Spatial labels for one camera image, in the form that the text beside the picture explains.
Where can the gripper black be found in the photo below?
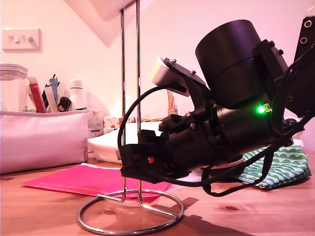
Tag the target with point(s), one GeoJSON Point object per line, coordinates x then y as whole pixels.
{"type": "Point", "coordinates": [192, 142]}

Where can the white paper towel roll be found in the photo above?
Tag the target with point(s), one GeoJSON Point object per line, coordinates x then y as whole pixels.
{"type": "Point", "coordinates": [103, 19]}

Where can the white flat package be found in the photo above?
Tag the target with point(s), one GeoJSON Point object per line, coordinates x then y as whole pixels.
{"type": "Point", "coordinates": [103, 147]}

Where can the gingerbread print gift box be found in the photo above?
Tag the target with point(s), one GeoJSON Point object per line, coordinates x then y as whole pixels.
{"type": "Point", "coordinates": [110, 123]}

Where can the clear plastic sleeve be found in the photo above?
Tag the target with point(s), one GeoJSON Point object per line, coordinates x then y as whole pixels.
{"type": "Point", "coordinates": [195, 177]}

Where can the white labelled carton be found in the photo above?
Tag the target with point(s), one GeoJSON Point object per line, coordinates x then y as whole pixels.
{"type": "Point", "coordinates": [95, 125]}

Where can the pink plastic envelope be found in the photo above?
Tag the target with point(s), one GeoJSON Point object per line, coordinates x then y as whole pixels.
{"type": "Point", "coordinates": [73, 179]}

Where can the white metal bottle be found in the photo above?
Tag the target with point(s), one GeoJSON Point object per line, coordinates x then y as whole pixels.
{"type": "Point", "coordinates": [76, 96]}

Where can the pale padded bag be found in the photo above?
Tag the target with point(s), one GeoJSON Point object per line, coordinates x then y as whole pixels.
{"type": "Point", "coordinates": [37, 142]}

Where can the red and white carton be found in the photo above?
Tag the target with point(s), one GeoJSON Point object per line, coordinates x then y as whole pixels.
{"type": "Point", "coordinates": [37, 98]}

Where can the green patterned zip pouch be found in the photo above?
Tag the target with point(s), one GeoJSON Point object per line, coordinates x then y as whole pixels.
{"type": "Point", "coordinates": [288, 167]}

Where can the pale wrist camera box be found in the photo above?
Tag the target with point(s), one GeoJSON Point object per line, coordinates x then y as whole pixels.
{"type": "Point", "coordinates": [160, 73]}

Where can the small white round camera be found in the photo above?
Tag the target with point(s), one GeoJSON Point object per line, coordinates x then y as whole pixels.
{"type": "Point", "coordinates": [299, 143]}

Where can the white wall switch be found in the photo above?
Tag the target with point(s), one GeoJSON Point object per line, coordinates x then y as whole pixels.
{"type": "Point", "coordinates": [14, 39]}

